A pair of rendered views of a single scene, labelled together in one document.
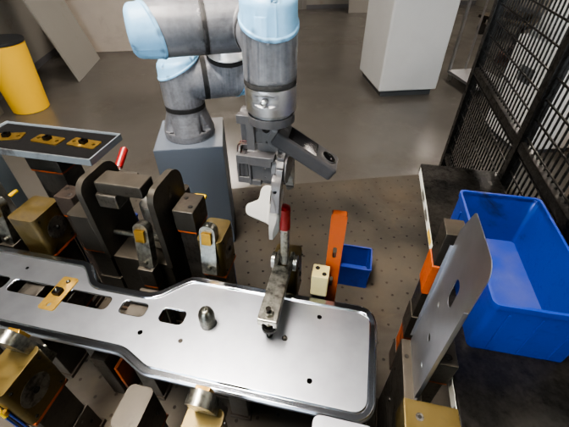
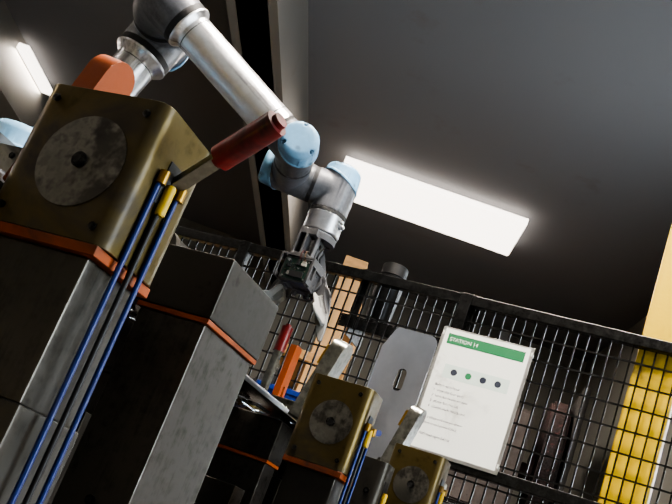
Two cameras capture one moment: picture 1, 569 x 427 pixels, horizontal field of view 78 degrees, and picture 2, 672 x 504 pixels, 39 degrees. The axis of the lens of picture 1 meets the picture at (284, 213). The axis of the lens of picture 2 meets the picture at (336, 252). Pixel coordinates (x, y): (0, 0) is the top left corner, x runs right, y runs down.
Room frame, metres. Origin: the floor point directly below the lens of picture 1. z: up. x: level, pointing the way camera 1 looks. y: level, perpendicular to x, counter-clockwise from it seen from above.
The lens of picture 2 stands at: (0.07, 1.72, 0.80)
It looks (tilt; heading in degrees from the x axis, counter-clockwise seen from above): 18 degrees up; 283
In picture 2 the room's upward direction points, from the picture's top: 21 degrees clockwise
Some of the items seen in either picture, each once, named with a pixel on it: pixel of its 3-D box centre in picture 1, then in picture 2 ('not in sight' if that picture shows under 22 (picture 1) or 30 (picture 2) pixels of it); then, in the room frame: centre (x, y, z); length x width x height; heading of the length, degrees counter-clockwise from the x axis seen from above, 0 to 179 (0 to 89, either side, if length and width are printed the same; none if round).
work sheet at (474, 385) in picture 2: not in sight; (470, 398); (0.14, -0.49, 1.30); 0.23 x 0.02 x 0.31; 168
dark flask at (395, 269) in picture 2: not in sight; (385, 297); (0.44, -0.65, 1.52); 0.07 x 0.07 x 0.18
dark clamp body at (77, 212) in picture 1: (117, 254); not in sight; (0.67, 0.47, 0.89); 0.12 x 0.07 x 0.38; 168
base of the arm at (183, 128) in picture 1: (187, 117); not in sight; (0.99, 0.29, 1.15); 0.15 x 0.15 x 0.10
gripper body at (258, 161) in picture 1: (267, 146); (306, 262); (0.50, 0.03, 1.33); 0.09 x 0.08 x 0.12; 78
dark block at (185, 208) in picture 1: (202, 263); not in sight; (0.62, 0.22, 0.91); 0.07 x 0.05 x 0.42; 168
